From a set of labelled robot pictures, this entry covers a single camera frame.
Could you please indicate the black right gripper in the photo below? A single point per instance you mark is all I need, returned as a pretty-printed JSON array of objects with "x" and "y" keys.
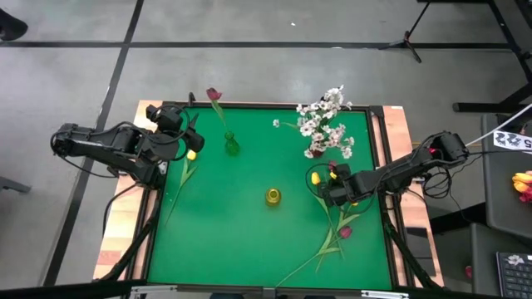
[{"x": 353, "y": 189}]

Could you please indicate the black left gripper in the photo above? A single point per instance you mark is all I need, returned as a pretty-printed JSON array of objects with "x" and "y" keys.
[{"x": 162, "y": 145}]

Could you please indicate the yellow tulip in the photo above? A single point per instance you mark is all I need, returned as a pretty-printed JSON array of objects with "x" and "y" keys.
[
  {"x": 316, "y": 178},
  {"x": 191, "y": 155}
]

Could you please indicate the red tulip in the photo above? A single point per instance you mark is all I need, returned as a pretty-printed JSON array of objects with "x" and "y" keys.
[
  {"x": 214, "y": 94},
  {"x": 332, "y": 166},
  {"x": 527, "y": 197},
  {"x": 346, "y": 232}
]

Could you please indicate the white blossom bunch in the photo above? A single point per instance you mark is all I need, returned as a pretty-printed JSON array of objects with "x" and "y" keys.
[
  {"x": 307, "y": 130},
  {"x": 332, "y": 141},
  {"x": 332, "y": 96}
]

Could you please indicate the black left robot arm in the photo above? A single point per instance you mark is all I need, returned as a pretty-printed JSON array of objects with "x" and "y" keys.
[{"x": 95, "y": 143}]

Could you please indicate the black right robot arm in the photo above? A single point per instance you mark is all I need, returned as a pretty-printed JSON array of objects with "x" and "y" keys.
[{"x": 399, "y": 172}]

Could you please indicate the green glass vase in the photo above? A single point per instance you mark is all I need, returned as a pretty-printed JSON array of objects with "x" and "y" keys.
[{"x": 232, "y": 147}]

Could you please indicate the yellow ribbed glass jar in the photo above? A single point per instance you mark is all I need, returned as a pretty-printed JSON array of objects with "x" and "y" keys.
[{"x": 273, "y": 197}]

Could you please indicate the green table mat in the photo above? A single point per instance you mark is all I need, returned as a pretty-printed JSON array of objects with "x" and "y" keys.
[{"x": 232, "y": 232}]

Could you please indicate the small red item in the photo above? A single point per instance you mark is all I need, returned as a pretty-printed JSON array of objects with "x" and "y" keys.
[{"x": 469, "y": 272}]

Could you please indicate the dark grey desk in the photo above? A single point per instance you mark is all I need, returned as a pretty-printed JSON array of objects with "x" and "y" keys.
[{"x": 484, "y": 257}]

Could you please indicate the black tripod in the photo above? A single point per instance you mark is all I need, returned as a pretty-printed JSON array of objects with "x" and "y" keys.
[{"x": 406, "y": 40}]

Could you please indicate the grey furniture leg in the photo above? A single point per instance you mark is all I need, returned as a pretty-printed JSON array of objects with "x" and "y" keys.
[{"x": 12, "y": 184}]

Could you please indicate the white marker tag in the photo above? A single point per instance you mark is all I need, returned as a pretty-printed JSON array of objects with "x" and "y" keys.
[{"x": 511, "y": 140}]

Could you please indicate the orange tulip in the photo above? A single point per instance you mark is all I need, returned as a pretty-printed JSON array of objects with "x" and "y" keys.
[
  {"x": 523, "y": 187},
  {"x": 523, "y": 177}
]

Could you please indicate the black keyboard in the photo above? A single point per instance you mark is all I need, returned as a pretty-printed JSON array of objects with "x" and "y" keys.
[{"x": 515, "y": 280}]

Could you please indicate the person's shoe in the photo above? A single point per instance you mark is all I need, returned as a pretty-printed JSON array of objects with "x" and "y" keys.
[{"x": 10, "y": 27}]

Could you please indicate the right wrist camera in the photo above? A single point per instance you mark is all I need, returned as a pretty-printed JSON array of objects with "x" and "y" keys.
[{"x": 341, "y": 170}]

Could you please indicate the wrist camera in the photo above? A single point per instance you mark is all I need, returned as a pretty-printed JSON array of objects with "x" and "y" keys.
[
  {"x": 166, "y": 118},
  {"x": 341, "y": 170}
]

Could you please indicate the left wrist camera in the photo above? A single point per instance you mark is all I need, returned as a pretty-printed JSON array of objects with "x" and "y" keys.
[{"x": 166, "y": 118}]

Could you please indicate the black table frame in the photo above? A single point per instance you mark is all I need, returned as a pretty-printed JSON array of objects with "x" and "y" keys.
[{"x": 372, "y": 124}]

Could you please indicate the black floor stand frame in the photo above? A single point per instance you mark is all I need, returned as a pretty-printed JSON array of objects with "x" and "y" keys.
[{"x": 478, "y": 107}]

